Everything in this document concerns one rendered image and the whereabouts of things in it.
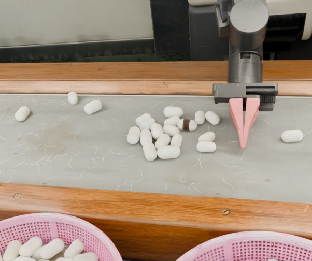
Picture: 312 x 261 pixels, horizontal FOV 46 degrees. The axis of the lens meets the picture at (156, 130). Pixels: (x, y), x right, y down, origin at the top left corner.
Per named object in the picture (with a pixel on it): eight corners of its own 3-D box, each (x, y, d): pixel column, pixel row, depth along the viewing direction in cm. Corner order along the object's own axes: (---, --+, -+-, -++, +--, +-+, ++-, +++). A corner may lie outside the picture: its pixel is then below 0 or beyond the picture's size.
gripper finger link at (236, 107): (276, 144, 55) (276, 85, 57) (227, 143, 57) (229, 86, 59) (272, 154, 61) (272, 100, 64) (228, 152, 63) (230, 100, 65)
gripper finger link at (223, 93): (259, 144, 56) (260, 86, 58) (211, 142, 57) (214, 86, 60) (257, 153, 62) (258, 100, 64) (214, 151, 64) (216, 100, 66)
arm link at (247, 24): (261, 2, 68) (214, 11, 69) (269, -43, 57) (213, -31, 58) (275, 60, 64) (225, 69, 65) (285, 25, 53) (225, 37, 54)
